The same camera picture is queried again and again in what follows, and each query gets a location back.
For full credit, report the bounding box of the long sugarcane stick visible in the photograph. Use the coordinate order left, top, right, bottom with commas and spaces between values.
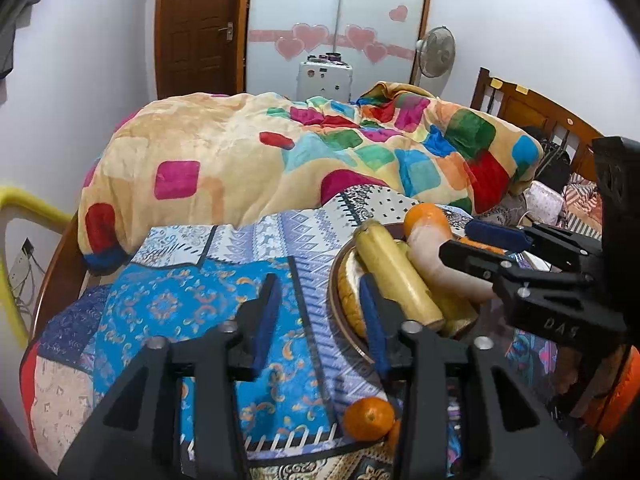
354, 220, 445, 330

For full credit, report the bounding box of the peeled pomelo segment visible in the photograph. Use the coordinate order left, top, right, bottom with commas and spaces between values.
408, 221, 497, 304

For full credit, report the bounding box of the large plain orange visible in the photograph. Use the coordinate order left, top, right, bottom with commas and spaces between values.
402, 203, 452, 245

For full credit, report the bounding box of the large orange with sticker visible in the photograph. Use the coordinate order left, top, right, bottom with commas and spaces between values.
457, 236, 506, 256

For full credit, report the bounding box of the pomelo segment on plate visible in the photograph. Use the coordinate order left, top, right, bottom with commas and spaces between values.
337, 249, 367, 339

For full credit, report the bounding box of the short sugarcane stick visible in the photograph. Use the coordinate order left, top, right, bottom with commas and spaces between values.
398, 240, 478, 339

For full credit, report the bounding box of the dark brown round plate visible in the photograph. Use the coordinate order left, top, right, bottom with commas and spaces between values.
326, 221, 482, 366

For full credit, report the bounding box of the small mandarin orange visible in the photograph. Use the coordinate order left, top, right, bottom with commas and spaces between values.
343, 396, 396, 442
385, 419, 401, 458

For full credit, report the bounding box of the wooden headboard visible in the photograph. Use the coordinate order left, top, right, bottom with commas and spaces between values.
471, 67, 602, 182

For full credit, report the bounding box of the colourful patchwork blanket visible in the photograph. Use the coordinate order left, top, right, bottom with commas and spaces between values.
77, 81, 544, 272

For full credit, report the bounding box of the blue patterned bed cover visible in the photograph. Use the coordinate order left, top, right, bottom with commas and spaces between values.
19, 184, 561, 480

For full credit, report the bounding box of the white electric fan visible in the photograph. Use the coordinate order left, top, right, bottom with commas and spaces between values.
411, 25, 457, 84

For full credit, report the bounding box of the white box appliance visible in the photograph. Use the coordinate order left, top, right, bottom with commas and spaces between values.
296, 52, 354, 103

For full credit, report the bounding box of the yellow foam tube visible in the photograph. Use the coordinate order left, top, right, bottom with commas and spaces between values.
1, 185, 72, 349

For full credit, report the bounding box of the white wardrobe with hearts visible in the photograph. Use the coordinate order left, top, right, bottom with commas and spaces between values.
245, 0, 425, 98

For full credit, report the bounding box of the brown wooden door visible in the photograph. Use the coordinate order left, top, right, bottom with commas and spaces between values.
154, 0, 248, 99

